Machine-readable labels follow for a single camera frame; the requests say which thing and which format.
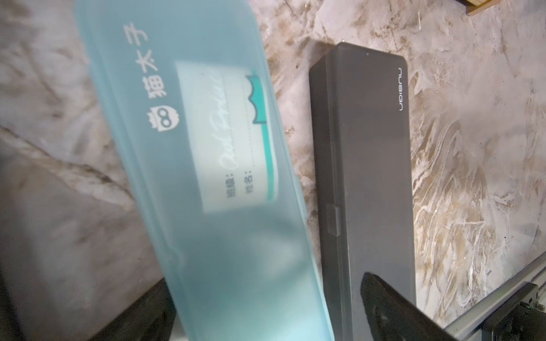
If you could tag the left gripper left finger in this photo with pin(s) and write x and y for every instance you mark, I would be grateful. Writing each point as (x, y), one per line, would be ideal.
(151, 317)

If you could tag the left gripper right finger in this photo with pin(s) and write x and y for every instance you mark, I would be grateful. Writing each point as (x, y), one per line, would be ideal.
(392, 317)

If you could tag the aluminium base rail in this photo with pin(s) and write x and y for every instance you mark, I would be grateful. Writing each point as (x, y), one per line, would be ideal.
(469, 323)

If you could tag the wooden three-tier shelf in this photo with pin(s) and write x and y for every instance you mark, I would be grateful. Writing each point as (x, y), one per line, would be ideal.
(474, 7)

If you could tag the middle black pencil case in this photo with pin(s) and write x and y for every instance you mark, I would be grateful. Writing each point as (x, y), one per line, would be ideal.
(360, 121)

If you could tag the teal pencil case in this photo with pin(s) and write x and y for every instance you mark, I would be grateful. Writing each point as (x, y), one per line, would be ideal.
(187, 93)

